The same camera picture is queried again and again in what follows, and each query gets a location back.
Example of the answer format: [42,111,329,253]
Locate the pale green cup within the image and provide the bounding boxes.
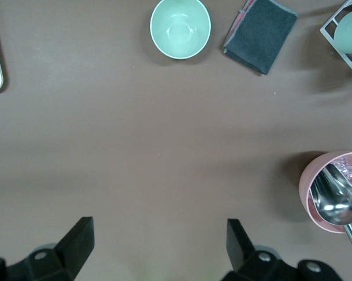
[333,8,352,55]

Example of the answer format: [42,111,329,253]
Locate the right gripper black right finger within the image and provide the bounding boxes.
[221,218,299,281]

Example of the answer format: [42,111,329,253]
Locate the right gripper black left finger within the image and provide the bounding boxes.
[5,216,95,281]

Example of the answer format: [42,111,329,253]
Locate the clear ice pieces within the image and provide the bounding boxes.
[332,156,352,196]

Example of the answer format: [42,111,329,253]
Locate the metal scoop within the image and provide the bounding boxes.
[309,163,352,263]

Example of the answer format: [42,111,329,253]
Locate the white wire cup rack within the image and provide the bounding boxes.
[319,0,352,67]

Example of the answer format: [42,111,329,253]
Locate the pink bowl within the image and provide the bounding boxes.
[299,150,352,234]

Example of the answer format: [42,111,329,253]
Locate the dark grey folded cloth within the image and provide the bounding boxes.
[223,0,299,76]

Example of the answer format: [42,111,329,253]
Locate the pale green bowl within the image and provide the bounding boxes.
[149,0,212,59]

